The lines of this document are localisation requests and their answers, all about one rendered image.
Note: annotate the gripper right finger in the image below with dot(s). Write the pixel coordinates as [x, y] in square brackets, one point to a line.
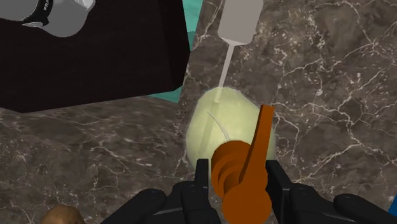
[297, 204]

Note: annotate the orange spray nozzle with trigger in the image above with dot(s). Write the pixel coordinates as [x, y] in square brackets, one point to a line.
[238, 173]

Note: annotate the pale green translucent cup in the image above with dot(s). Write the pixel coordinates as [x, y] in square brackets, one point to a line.
[229, 118]

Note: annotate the brown rounded object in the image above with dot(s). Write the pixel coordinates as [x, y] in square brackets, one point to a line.
[62, 215]

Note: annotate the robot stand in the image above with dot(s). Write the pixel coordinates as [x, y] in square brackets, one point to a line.
[93, 62]

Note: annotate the blue object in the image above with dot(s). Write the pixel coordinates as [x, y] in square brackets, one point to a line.
[394, 208]

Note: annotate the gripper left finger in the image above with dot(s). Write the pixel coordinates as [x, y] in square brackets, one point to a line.
[192, 201]

